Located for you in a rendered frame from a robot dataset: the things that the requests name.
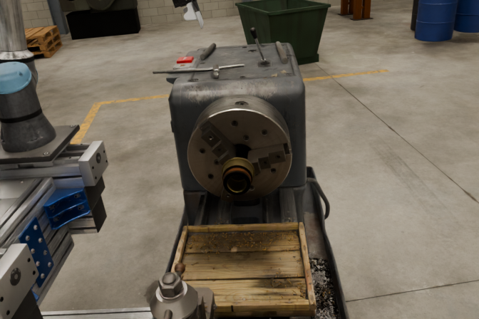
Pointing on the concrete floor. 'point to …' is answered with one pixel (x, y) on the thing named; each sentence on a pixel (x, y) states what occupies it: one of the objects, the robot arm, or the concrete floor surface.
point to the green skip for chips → (286, 24)
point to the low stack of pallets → (43, 40)
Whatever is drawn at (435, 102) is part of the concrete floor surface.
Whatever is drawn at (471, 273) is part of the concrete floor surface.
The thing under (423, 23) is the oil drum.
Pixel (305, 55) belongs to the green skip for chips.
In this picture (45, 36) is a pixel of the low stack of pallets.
